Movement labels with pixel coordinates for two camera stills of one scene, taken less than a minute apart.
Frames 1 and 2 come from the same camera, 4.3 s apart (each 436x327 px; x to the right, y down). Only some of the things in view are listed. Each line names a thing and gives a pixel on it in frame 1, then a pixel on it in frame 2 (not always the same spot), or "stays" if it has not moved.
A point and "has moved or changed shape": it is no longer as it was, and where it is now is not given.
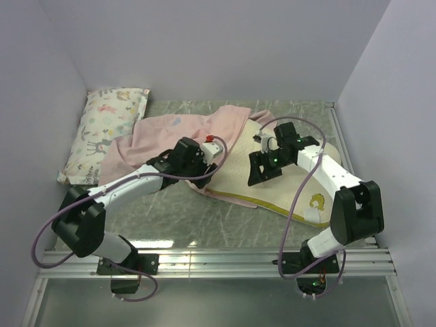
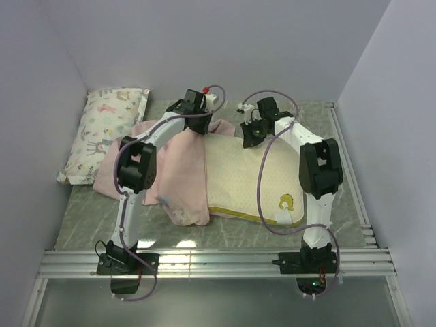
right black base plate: x=296 y=261 stays
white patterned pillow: x=109 y=114 stays
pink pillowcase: x=148 y=139 has moved or changed shape
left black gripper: x=204 y=167 to x=203 y=129
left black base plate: x=146 y=264 stays
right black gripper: x=257 y=159 to x=248 y=140
